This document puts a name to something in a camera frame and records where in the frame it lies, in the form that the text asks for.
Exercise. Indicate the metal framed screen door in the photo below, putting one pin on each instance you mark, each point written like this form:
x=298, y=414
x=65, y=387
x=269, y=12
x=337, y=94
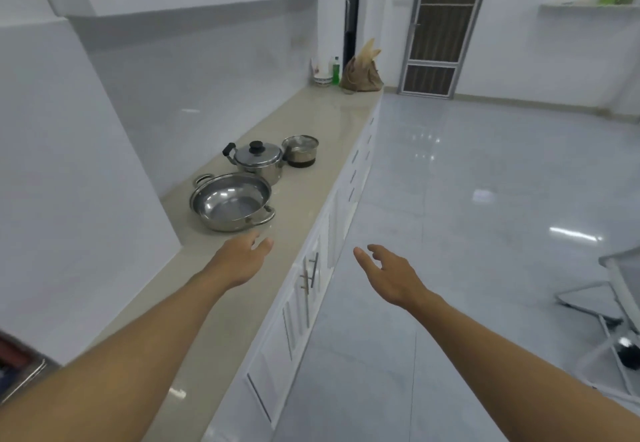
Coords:
x=440, y=31

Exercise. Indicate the red box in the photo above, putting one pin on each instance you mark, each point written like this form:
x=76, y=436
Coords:
x=12, y=351

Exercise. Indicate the brown paper bag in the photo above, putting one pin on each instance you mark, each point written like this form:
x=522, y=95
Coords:
x=362, y=74

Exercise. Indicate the wide steel two-handled pan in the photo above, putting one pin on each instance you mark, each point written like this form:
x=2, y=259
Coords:
x=230, y=201

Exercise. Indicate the person's right hand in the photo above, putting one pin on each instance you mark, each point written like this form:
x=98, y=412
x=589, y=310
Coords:
x=397, y=281

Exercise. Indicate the white base cabinet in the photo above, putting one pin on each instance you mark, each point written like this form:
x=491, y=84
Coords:
x=280, y=356

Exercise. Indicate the white frame chair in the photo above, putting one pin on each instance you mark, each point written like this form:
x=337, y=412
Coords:
x=625, y=276

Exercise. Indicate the person's left hand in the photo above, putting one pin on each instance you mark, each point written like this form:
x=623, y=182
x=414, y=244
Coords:
x=240, y=261

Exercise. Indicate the person's right forearm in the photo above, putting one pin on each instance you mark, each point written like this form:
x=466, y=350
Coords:
x=525, y=371

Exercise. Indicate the small steel pot black base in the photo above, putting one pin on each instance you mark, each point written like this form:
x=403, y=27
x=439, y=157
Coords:
x=300, y=156

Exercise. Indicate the green liquid bottle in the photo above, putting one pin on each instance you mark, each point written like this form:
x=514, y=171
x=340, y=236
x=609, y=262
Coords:
x=335, y=74

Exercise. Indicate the person's left forearm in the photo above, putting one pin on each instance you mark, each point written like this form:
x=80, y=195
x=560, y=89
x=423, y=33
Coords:
x=100, y=366

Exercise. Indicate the white bowl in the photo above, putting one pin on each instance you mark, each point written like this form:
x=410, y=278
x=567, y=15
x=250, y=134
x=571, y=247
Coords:
x=321, y=79

